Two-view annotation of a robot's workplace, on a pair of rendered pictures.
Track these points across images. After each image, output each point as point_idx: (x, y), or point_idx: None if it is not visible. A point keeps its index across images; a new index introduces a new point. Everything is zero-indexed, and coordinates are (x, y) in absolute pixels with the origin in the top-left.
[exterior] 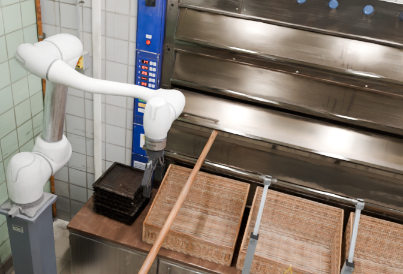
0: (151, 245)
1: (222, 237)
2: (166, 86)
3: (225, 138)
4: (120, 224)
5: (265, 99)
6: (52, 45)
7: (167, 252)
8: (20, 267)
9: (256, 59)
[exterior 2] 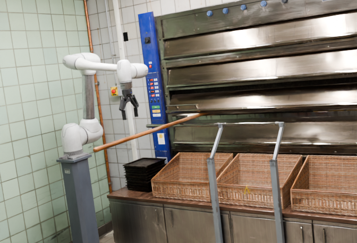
0: (158, 198)
1: None
2: (167, 94)
3: (209, 120)
4: (142, 192)
5: (222, 81)
6: (79, 54)
7: (168, 199)
8: (70, 204)
9: (212, 57)
